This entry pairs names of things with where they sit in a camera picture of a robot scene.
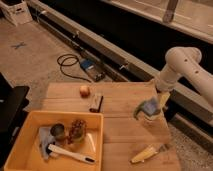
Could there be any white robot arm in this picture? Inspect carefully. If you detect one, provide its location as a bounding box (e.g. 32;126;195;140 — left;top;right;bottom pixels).
154;47;213;106

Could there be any blue power device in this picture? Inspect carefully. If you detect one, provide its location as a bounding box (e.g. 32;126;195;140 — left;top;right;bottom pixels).
80;59;105;82

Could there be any small orange apple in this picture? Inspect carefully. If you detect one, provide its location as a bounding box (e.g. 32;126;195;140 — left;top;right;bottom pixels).
79;85;90;98

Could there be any dark wooden block eraser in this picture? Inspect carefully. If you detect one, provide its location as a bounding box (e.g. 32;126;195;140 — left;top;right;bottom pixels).
89;93;103;113

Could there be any brown pine cone toy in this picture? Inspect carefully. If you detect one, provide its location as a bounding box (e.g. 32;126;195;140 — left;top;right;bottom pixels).
68;119;87;144

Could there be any wooden table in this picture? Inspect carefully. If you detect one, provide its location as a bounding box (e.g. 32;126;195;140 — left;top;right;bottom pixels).
40;81;182;171

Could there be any white dish brush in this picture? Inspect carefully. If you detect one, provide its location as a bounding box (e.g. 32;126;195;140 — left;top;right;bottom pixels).
47;122;96;165

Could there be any black chair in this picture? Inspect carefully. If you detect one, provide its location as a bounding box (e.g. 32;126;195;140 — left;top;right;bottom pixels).
0;72;29;168

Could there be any yellow plastic bin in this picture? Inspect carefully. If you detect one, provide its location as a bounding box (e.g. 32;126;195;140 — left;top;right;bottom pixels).
4;111;103;171

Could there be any white cardboard box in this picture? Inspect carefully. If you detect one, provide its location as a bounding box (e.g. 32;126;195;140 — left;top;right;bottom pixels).
0;0;32;26

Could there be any black coiled cable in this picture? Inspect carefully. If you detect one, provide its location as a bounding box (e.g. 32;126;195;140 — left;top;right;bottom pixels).
56;53;93;83

